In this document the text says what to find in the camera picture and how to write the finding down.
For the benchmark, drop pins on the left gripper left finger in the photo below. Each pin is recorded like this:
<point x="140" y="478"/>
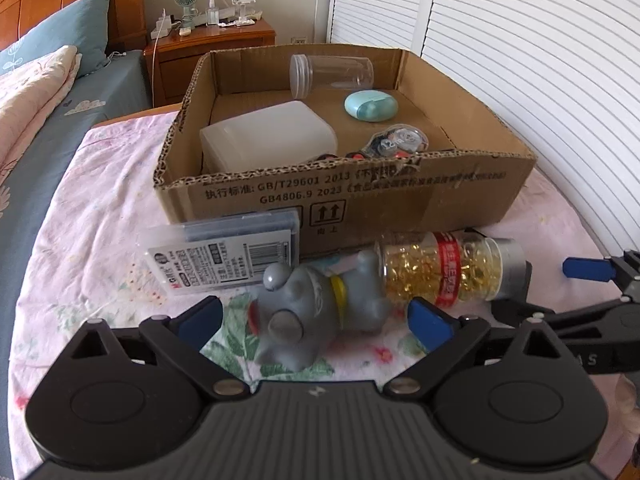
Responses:
<point x="178" y="342"/>

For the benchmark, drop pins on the blue bed sheet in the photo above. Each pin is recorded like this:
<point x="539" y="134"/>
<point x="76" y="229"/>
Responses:
<point x="117" y="89"/>

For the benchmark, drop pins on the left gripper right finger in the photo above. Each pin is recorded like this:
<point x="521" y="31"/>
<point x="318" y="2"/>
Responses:
<point x="448" y="342"/>

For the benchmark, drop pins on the pink folded quilt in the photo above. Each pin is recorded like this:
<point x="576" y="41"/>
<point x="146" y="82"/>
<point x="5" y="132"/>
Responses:
<point x="29" y="95"/>

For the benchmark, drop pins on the clear spray bottle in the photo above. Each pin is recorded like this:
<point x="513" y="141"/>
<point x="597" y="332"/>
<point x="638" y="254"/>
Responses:
<point x="212" y="13"/>

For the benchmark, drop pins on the black plate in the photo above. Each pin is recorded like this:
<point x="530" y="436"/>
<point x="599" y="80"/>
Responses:
<point x="509" y="303"/>

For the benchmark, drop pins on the capsule bottle silver cap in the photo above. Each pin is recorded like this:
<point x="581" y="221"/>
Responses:
<point x="449" y="268"/>

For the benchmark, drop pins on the wall power socket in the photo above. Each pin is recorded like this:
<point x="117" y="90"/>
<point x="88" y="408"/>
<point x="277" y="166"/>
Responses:
<point x="299" y="40"/>

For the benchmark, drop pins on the white power strip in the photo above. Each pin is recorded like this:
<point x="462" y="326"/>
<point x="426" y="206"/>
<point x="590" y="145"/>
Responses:
<point x="163" y="26"/>

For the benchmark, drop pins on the clear plastic jar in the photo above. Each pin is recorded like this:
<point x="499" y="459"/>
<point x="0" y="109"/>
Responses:
<point x="309" y="73"/>

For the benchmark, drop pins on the blue pillow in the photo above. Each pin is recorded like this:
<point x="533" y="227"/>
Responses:
<point x="83" y="24"/>

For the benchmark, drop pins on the wooden nightstand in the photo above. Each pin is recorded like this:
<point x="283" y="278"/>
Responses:
<point x="171" y="60"/>

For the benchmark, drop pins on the pink floral cloth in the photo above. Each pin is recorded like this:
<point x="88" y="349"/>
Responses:
<point x="86" y="263"/>

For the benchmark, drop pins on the teal oval case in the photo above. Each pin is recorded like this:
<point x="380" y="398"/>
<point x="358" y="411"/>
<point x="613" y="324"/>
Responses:
<point x="371" y="106"/>

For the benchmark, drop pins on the correction tape dispenser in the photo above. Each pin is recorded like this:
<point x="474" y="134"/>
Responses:
<point x="396" y="141"/>

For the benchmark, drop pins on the white phone stand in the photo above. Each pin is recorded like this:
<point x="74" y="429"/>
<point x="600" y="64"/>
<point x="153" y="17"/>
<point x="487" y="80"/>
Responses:
<point x="242" y="17"/>

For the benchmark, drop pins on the black cube red buttons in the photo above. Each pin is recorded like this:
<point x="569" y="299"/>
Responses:
<point x="358" y="155"/>

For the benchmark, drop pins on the white translucent plastic box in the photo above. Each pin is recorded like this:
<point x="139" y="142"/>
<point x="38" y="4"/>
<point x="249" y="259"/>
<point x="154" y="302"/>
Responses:
<point x="281" y="135"/>

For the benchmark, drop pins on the small green desk fan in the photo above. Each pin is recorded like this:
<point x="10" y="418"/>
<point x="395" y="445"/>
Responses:
<point x="187" y="7"/>

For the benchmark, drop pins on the clear pen refill case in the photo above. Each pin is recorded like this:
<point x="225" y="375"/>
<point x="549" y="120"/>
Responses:
<point x="230" y="252"/>

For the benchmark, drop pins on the brown cardboard box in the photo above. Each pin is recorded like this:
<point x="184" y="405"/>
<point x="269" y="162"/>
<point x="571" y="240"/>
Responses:
<point x="470" y="175"/>

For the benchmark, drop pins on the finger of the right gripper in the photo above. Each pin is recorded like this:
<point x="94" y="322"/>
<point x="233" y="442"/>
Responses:
<point x="618" y="314"/>
<point x="599" y="270"/>

